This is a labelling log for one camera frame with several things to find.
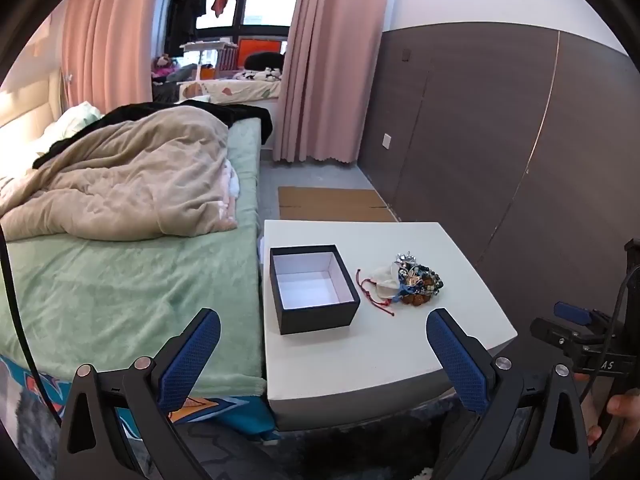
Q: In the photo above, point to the plush toy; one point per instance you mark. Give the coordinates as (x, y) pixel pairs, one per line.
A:
(162, 66)

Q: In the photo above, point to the white drying rack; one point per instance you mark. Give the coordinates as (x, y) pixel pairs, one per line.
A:
(205, 50)

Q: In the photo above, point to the pale green pillow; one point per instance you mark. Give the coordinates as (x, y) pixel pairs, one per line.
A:
(75, 117)

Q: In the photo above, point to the beige duvet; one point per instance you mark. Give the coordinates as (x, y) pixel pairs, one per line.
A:
(125, 180)

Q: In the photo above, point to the pile of beaded jewelry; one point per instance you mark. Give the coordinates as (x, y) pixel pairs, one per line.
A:
(422, 285)

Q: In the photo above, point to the person's right hand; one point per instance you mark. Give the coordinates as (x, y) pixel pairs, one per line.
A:
(625, 405)

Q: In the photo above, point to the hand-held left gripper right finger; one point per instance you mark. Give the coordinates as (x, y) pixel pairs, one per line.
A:
(457, 360)

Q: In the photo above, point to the orange box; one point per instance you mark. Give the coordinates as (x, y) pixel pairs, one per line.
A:
(252, 49)

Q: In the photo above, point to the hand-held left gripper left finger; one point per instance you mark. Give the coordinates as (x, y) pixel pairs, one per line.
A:
(192, 355)

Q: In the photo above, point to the black hanging garment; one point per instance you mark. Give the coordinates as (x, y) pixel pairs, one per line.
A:
(185, 5)

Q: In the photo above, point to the white wall outlet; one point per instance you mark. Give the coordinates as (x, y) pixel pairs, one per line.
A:
(387, 140)

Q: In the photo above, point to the flat brown cardboard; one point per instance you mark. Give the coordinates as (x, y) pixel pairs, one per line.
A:
(330, 202)

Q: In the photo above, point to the teal orange patterned blanket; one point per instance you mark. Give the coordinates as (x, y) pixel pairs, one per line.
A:
(235, 410)

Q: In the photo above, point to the cream headboard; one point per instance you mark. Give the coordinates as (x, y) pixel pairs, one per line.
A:
(25, 105)

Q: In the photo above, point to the white square table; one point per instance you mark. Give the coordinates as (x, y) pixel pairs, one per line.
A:
(400, 345)

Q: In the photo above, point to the dark-framed window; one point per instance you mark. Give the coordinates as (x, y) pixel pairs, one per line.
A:
(265, 0)

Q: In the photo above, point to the white cloth pouch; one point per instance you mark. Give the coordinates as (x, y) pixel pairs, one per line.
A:
(382, 280)

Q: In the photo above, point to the dark grey rug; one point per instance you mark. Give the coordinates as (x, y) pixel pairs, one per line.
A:
(325, 452)

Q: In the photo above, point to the green bed sheet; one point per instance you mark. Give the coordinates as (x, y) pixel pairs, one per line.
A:
(125, 300)

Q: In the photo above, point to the black gift box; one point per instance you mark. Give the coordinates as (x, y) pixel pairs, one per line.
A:
(320, 317)

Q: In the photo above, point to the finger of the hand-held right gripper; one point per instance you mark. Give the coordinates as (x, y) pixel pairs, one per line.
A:
(570, 312)

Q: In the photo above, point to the cartoon printed blanket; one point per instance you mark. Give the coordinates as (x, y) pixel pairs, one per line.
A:
(235, 91)

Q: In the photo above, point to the pink curtain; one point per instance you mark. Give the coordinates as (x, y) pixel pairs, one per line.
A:
(330, 60)
(115, 35)

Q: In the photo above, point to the white pink cloth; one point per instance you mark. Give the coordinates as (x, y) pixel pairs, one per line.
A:
(231, 185)

